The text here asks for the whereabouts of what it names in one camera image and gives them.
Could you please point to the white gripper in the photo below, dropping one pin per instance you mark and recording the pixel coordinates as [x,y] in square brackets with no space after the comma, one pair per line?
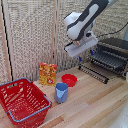
[81,46]

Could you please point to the red plastic bowl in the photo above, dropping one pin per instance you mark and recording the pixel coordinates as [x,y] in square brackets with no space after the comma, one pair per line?
[69,80]

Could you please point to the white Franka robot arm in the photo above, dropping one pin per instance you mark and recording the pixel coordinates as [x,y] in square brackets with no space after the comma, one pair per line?
[83,20]

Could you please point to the black toaster oven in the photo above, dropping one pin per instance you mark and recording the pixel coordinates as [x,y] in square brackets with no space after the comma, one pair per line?
[115,45]

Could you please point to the beige woven screen panel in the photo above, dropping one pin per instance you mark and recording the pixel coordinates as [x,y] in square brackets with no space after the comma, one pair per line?
[28,36]
[63,20]
[113,23]

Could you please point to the red yellow snack box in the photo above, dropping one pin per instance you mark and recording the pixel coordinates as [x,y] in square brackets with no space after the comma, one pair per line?
[47,74]

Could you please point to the blue plastic cup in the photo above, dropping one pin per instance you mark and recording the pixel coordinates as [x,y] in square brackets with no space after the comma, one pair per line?
[61,92]

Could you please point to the red plastic shopping basket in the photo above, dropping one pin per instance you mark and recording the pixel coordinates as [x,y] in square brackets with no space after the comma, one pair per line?
[23,101]

